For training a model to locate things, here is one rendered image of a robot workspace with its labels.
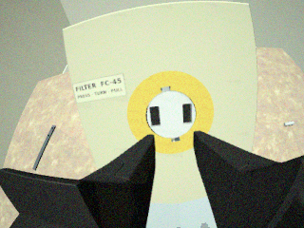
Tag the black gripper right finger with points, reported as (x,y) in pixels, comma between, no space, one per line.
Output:
(245,190)

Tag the white cylinder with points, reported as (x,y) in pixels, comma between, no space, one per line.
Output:
(170,113)

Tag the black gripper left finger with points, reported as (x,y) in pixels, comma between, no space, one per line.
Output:
(115,196)

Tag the grey flat bar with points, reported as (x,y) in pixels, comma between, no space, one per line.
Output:
(40,154)

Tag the pale cream service panel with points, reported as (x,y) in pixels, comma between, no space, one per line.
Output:
(119,62)

